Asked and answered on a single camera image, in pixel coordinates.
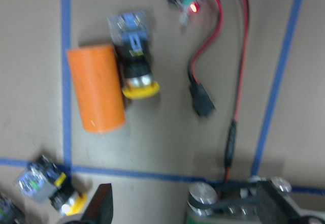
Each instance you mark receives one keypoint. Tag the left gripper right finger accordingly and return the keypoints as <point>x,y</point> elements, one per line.
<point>271,206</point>

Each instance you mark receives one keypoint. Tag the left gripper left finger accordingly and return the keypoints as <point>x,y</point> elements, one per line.
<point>100,208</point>

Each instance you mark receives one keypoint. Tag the yellow push button switch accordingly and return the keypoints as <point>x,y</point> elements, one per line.
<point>42,180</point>

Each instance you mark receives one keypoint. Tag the green push button switch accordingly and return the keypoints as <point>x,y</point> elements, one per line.
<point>10,213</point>

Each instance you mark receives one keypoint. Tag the orange cylinder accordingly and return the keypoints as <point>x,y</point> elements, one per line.
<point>96,82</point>

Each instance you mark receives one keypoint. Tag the green conveyor belt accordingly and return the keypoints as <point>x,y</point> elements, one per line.
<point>228,203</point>

